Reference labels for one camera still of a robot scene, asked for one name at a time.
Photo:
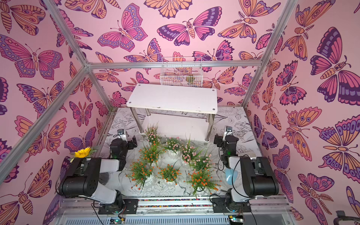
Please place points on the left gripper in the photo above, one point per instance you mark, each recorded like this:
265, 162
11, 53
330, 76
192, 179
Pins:
130, 143

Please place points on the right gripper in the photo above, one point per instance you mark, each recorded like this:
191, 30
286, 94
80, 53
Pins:
219, 140

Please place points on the orange potted plant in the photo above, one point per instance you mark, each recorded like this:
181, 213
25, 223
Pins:
151, 154
140, 173
169, 174
202, 181

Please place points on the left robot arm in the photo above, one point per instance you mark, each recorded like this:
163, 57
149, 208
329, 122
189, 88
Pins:
82, 177

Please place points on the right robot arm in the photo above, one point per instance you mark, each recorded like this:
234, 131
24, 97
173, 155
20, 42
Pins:
249, 177

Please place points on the pink potted plant back left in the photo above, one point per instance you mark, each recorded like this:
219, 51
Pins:
152, 135

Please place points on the pink potted plant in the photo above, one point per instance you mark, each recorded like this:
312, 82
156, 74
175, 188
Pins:
189, 153
173, 147
152, 135
203, 162

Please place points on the pink potted plant far right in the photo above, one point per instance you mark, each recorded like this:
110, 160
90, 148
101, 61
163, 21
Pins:
203, 162

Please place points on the pink potted plant centre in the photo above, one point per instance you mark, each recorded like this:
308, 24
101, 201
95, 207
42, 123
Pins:
173, 147

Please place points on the white two-tier rack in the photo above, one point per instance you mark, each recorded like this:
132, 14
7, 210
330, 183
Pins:
148, 97

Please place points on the light blue garden trowel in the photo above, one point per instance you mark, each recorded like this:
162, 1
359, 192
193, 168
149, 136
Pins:
231, 176

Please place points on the sunflower bouquet in vase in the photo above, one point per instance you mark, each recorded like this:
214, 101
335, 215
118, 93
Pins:
83, 153

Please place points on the green object in basket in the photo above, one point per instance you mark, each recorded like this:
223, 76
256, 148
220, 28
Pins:
190, 79

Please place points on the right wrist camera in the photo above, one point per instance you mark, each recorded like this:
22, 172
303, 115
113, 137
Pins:
228, 130

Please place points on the white wire basket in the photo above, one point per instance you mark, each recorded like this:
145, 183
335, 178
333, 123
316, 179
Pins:
174, 71

